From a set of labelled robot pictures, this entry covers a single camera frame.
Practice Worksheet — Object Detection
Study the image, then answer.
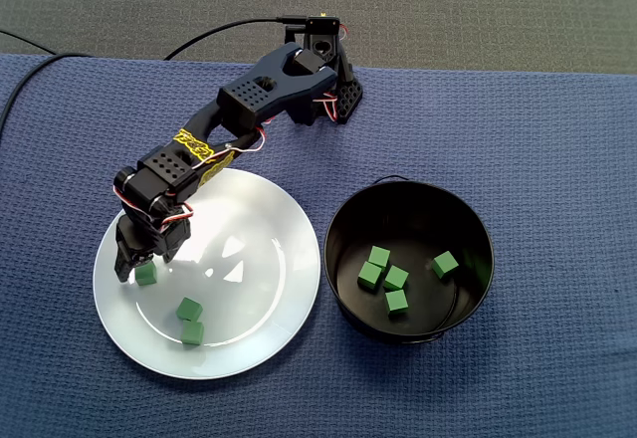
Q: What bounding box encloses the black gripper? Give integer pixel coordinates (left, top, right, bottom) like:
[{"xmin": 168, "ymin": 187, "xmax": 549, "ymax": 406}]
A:
[{"xmin": 112, "ymin": 210, "xmax": 194, "ymax": 285}]

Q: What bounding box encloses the green cube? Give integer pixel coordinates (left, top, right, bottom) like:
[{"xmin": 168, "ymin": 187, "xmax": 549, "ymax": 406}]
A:
[
  {"xmin": 133, "ymin": 262, "xmax": 159, "ymax": 288},
  {"xmin": 382, "ymin": 264, "xmax": 411, "ymax": 292},
  {"xmin": 179, "ymin": 320, "xmax": 206, "ymax": 347},
  {"xmin": 366, "ymin": 245, "xmax": 392, "ymax": 269},
  {"xmin": 174, "ymin": 296, "xmax": 204, "ymax": 323},
  {"xmin": 356, "ymin": 261, "xmax": 384, "ymax": 291},
  {"xmin": 430, "ymin": 250, "xmax": 460, "ymax": 281},
  {"xmin": 384, "ymin": 289, "xmax": 410, "ymax": 317}
]

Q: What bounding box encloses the white round plate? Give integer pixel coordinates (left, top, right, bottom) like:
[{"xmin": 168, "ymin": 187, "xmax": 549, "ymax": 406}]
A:
[{"xmin": 92, "ymin": 166, "xmax": 322, "ymax": 381}]

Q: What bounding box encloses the black metal bucket container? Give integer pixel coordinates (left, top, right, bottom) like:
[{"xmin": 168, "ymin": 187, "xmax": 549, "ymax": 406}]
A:
[{"xmin": 322, "ymin": 174, "xmax": 496, "ymax": 344}]

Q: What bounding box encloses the blue waffle-weave mat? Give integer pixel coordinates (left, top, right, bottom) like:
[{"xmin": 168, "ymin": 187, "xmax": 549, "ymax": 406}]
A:
[{"xmin": 0, "ymin": 53, "xmax": 637, "ymax": 438}]

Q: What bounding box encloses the thin black cable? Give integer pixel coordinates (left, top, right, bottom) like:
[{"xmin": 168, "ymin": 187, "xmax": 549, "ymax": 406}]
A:
[{"xmin": 0, "ymin": 29, "xmax": 57, "ymax": 55}]

